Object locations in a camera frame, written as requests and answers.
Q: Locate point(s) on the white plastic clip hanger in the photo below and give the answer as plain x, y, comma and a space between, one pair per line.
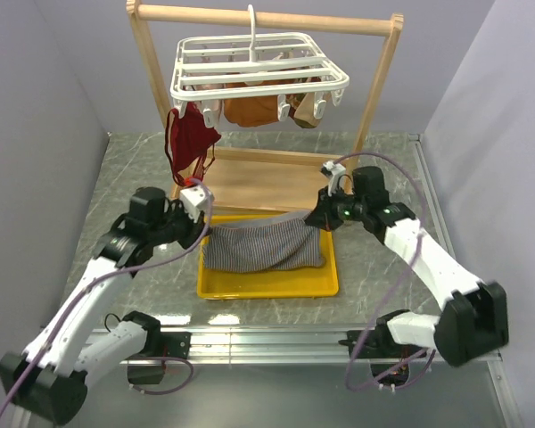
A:
210, 70

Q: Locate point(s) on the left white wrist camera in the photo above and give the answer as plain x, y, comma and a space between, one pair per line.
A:
196, 199

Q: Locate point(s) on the aluminium mounting rail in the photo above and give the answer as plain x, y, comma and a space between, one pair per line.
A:
291, 377

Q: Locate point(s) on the wooden hanging rack stand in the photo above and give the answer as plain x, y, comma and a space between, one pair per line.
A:
246, 179

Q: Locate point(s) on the red underwear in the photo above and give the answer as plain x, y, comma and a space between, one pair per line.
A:
189, 145

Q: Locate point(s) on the orange underwear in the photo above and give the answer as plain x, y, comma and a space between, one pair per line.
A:
251, 112

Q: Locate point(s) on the yellow plastic tray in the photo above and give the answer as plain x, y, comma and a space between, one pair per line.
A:
305, 282

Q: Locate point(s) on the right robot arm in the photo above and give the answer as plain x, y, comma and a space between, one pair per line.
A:
473, 319

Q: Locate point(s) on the grey striped underwear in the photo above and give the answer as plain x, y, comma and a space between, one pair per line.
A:
283, 242

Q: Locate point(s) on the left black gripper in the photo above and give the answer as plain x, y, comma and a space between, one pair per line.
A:
195, 229

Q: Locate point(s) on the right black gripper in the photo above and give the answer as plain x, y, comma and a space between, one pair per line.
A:
323, 215

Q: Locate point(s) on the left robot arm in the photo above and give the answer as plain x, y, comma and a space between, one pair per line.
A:
54, 373

